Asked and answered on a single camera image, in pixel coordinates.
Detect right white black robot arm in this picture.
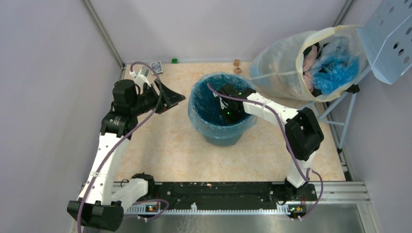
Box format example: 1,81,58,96
212,83,325,200

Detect lower small wooden block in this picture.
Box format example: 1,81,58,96
234,67,242,74

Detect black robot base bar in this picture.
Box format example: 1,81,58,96
132,182,318,211

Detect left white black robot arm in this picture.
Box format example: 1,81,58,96
67,80,185,233

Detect perforated white metal panel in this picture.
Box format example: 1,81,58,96
357,0,412,84

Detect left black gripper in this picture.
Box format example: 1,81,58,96
131,78,186,116

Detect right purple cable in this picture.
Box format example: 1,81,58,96
206,83,324,221

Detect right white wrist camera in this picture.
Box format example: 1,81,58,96
218,97,227,110

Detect small wooden block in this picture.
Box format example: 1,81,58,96
233,59,240,67
234,67,242,74

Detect large translucent stuffed bag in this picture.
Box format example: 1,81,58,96
249,25,367,102

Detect blue plastic trash bag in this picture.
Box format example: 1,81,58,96
188,72,257,139

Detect white slotted cable duct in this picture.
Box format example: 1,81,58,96
126,203,290,216

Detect teal plastic trash bin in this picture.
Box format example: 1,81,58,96
202,131,245,147

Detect playing card deck box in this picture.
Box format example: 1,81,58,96
150,61,163,75

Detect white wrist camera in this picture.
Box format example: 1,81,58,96
218,97,227,110
130,67,151,93

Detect blue bags inside large bag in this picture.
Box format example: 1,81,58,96
310,37,359,97

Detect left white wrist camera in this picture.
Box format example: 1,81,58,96
130,67,151,93

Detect upper small wooden block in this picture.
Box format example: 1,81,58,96
233,59,240,67

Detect aluminium frame post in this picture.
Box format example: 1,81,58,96
81,0,124,69

